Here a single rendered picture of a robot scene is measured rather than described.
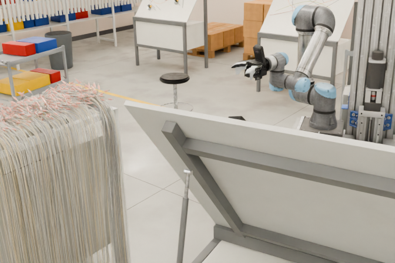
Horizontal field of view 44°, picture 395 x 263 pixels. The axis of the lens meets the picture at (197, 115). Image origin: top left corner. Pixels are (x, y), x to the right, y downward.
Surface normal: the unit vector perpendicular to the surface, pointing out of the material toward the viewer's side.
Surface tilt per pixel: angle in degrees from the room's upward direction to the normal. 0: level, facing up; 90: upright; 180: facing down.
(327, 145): 128
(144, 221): 0
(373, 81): 90
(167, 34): 90
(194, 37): 90
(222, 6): 90
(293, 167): 38
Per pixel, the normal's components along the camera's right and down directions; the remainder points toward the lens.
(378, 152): -0.37, 0.82
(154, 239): -0.03, -0.94
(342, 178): -0.32, -0.55
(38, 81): 0.86, 0.16
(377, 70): -0.33, 0.33
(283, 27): -0.51, -0.39
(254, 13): -0.62, 0.29
